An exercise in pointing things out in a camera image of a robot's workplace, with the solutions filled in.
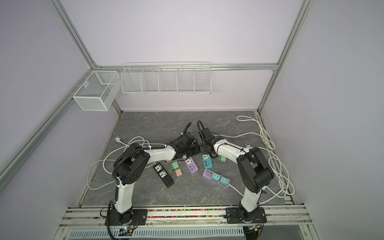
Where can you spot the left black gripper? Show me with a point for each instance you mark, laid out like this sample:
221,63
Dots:
197,146

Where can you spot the teal power strip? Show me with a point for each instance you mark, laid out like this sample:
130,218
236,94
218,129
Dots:
207,161

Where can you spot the green plug adapter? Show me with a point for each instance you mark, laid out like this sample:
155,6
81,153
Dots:
174,166

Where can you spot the black power strip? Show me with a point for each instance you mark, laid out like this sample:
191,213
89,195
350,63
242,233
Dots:
164,175

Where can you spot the purple power strip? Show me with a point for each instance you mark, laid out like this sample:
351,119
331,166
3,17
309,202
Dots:
191,165
207,174

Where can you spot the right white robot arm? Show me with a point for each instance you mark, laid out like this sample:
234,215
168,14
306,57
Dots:
255,172

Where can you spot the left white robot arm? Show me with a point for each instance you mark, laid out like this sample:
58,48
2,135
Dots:
130,165

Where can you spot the white mesh box basket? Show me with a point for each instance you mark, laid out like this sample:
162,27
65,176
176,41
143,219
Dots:
98,91

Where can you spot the white wire shelf basket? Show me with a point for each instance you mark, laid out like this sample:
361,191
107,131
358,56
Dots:
167,78

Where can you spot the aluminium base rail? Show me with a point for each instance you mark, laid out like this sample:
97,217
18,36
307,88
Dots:
181,223

